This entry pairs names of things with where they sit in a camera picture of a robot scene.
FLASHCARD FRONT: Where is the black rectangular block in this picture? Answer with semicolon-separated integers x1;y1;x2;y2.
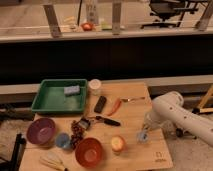
94;96;107;113

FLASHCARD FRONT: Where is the blue sponge block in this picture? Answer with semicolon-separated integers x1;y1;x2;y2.
64;85;80;95

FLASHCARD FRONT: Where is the green plastic tray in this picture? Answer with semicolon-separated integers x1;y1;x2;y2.
31;79;87;114

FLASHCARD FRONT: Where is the purple bowl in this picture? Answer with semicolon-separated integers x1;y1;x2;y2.
26;118;56;145

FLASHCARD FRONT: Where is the black office chair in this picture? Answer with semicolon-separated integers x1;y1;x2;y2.
141;0;208;28

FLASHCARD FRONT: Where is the wooden frame right edge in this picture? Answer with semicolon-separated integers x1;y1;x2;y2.
193;84;213;113

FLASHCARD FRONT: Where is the red bowl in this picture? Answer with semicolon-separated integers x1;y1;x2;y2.
75;137;103;168

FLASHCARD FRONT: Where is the black chair left edge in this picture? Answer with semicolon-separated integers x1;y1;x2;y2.
0;133;26;171

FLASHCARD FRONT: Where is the bunch of red grapes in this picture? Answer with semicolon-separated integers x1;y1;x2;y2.
71;121;84;149

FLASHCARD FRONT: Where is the small blue cup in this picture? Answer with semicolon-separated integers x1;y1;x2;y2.
55;133;70;149

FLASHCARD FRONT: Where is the white lidded jar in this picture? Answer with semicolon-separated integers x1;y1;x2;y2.
89;79;101;95

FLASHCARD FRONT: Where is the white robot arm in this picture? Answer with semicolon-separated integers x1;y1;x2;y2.
144;91;213;147

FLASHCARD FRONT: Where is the small dark clip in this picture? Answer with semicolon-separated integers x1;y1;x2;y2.
78;118;91;130

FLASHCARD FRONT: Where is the metal fork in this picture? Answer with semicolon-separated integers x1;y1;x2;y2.
120;97;145;103

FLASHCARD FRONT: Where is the black handled knife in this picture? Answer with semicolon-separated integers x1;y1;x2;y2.
95;116;121;126

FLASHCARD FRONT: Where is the red yellow apple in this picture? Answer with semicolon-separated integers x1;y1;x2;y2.
111;136;125;153

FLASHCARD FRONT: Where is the red ball on shelf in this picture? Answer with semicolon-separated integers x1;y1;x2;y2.
81;22;94;31

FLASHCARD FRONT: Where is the orange carrot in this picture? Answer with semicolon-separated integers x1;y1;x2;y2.
107;99;121;116

